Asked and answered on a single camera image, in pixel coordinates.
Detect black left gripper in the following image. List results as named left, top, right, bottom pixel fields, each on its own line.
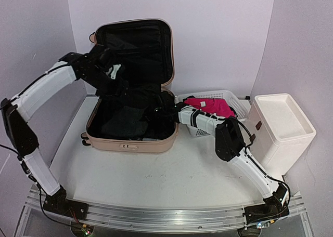
left=82, top=68, right=132, bottom=100

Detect beige hard-shell suitcase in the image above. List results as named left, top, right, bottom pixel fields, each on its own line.
left=81, top=19, right=178, bottom=153

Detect magenta red cloth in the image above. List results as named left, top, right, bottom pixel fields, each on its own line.
left=183, top=97, right=232, bottom=117

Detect white perforated plastic basket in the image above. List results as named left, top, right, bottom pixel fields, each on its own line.
left=176, top=90, right=248, bottom=123

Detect white plastic storage bin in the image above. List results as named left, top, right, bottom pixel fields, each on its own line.
left=246, top=93, right=316, bottom=178

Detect dark grey dotted garment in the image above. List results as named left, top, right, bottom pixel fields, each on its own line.
left=100, top=106, right=149, bottom=138

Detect black white splattered jeans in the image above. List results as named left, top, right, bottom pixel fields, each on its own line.
left=229, top=106, right=238, bottom=118

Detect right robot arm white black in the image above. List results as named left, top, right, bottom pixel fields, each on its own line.
left=153, top=92, right=290, bottom=218

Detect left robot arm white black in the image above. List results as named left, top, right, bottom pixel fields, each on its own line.
left=1, top=45, right=126, bottom=215

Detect round tin blue lid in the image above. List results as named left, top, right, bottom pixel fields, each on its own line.
left=129, top=136, right=143, bottom=141

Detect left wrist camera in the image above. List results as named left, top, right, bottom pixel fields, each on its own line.
left=106, top=64, right=125, bottom=80

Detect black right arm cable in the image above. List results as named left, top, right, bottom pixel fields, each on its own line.
left=234, top=120, right=257, bottom=149

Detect aluminium front rail base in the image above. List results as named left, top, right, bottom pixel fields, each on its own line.
left=15, top=190, right=313, bottom=237

